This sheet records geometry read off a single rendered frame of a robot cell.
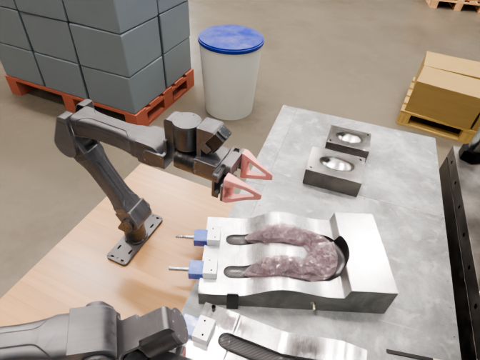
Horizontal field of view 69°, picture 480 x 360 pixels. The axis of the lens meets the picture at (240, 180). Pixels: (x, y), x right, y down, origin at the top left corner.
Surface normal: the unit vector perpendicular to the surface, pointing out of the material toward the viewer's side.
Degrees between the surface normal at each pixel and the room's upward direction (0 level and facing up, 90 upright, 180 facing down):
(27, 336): 14
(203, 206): 0
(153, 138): 1
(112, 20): 90
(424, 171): 0
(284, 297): 90
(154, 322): 23
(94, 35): 90
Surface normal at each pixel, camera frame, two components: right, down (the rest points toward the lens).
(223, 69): -0.22, 0.71
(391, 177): 0.05, -0.73
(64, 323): 0.28, -0.74
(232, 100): 0.13, 0.73
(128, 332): -0.33, -0.61
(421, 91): -0.51, 0.57
